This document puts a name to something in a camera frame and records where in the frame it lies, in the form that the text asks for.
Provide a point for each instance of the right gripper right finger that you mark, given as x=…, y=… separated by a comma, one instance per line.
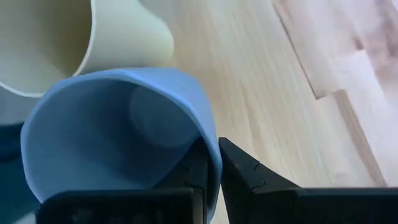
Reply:
x=280, y=205

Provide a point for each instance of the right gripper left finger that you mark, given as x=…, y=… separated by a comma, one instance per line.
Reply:
x=124, y=207

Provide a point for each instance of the light blue mug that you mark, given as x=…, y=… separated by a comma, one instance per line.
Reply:
x=93, y=140

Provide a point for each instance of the tall cream cup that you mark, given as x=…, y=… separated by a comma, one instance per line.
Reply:
x=124, y=37

